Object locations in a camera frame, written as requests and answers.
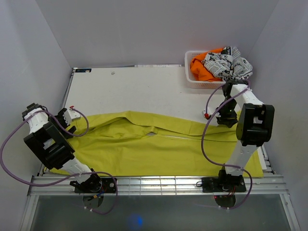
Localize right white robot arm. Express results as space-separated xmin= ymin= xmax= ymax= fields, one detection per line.
xmin=217 ymin=80 xmax=275 ymax=192

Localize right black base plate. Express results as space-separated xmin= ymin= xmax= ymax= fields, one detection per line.
xmin=202 ymin=176 xmax=246 ymax=193

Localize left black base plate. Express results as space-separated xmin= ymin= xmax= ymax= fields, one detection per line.
xmin=70 ymin=177 xmax=116 ymax=194

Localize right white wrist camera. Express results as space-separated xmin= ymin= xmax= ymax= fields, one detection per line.
xmin=202 ymin=107 xmax=216 ymax=120

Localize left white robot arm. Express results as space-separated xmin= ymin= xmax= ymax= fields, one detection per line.
xmin=22 ymin=103 xmax=103 ymax=193

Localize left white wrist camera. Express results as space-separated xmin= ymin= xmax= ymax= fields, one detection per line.
xmin=63 ymin=106 xmax=81 ymax=126

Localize yellow-green trousers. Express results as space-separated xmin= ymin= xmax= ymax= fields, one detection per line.
xmin=49 ymin=110 xmax=264 ymax=178

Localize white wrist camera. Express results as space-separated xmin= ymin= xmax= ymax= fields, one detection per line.
xmin=63 ymin=106 xmax=81 ymax=126
xmin=202 ymin=107 xmax=216 ymax=120

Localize newspaper print garment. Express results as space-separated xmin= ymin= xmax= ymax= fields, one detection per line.
xmin=201 ymin=46 xmax=253 ymax=81

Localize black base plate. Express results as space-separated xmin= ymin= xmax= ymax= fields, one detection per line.
xmin=202 ymin=176 xmax=246 ymax=193
xmin=70 ymin=177 xmax=116 ymax=194

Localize orange garment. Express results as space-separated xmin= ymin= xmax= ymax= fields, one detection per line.
xmin=190 ymin=48 xmax=223 ymax=82

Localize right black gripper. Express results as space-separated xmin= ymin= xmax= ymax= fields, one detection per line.
xmin=212 ymin=96 xmax=238 ymax=128

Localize blue label sticker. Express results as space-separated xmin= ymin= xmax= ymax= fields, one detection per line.
xmin=75 ymin=68 xmax=92 ymax=73

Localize white plastic basket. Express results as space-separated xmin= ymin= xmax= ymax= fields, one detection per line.
xmin=184 ymin=50 xmax=225 ymax=89

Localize aluminium rail frame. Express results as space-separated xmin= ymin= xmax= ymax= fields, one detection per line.
xmin=29 ymin=65 xmax=301 ymax=231

